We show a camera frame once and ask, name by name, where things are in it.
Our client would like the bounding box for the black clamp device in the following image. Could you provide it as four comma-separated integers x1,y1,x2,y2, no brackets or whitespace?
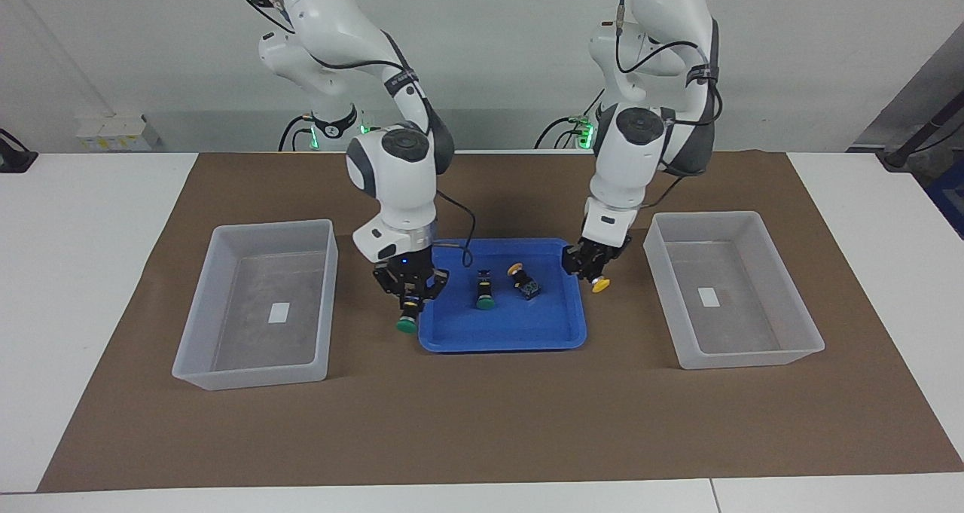
0,127,38,173

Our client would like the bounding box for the black base cable bundle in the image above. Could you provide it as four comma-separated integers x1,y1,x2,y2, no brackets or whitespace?
277,114,392,152
533,87,603,151

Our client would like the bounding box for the translucent plastic box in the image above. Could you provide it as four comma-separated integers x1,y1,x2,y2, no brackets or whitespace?
643,211,825,370
172,219,340,391

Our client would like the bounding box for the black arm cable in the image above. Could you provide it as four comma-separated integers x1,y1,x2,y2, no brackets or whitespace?
614,0,725,209
241,0,474,267

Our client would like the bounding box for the black stand pole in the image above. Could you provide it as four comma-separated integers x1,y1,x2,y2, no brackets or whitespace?
877,91,964,171

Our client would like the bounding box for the brown paper table mat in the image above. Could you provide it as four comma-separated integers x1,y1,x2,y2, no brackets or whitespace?
38,150,964,493

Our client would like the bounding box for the white yellow power strip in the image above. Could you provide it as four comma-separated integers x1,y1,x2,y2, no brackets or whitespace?
75,115,163,153

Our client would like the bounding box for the blue crate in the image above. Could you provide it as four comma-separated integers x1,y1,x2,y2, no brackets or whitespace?
925,159,964,240

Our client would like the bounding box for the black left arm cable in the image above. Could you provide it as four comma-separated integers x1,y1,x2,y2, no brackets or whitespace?
614,0,725,209

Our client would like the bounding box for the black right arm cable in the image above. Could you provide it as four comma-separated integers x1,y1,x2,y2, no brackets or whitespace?
241,0,474,267

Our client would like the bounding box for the blue plastic tray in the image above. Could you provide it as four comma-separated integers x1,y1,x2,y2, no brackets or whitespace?
418,238,588,353

